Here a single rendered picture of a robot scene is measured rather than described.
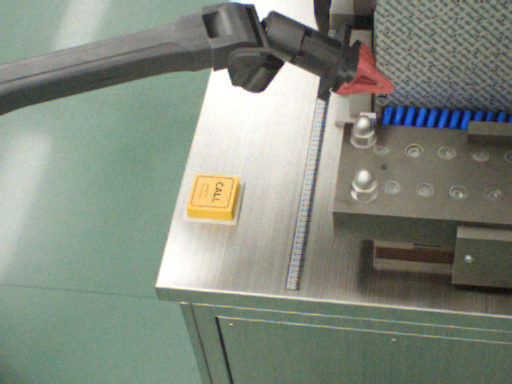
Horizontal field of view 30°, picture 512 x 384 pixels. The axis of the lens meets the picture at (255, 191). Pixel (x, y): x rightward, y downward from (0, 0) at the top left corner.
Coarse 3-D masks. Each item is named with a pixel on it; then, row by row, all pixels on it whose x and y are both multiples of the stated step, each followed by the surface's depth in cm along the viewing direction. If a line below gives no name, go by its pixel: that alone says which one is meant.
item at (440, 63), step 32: (384, 32) 128; (416, 32) 127; (448, 32) 126; (480, 32) 125; (384, 64) 133; (416, 64) 132; (448, 64) 131; (480, 64) 130; (416, 96) 136; (448, 96) 135; (480, 96) 134
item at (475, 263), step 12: (468, 228) 125; (480, 228) 125; (492, 228) 125; (456, 240) 127; (468, 240) 125; (480, 240) 124; (492, 240) 124; (504, 240) 124; (456, 252) 127; (468, 252) 127; (480, 252) 127; (492, 252) 126; (504, 252) 126; (456, 264) 130; (468, 264) 129; (480, 264) 129; (492, 264) 128; (504, 264) 128; (456, 276) 132; (468, 276) 131; (480, 276) 131; (492, 276) 130; (504, 276) 130
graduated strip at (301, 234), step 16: (336, 32) 168; (320, 112) 157; (320, 128) 155; (320, 144) 153; (304, 176) 149; (304, 192) 147; (304, 208) 145; (304, 224) 143; (304, 240) 141; (304, 256) 140; (288, 272) 138; (288, 288) 136
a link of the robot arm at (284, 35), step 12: (276, 12) 130; (264, 24) 130; (276, 24) 129; (288, 24) 130; (300, 24) 131; (276, 36) 129; (288, 36) 129; (300, 36) 130; (276, 48) 130; (288, 48) 130; (300, 48) 131; (264, 60) 134; (276, 60) 134; (288, 60) 132
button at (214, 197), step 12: (204, 180) 147; (216, 180) 147; (228, 180) 147; (192, 192) 146; (204, 192) 146; (216, 192) 145; (228, 192) 145; (192, 204) 144; (204, 204) 144; (216, 204) 144; (228, 204) 144; (192, 216) 145; (204, 216) 145; (216, 216) 144; (228, 216) 144
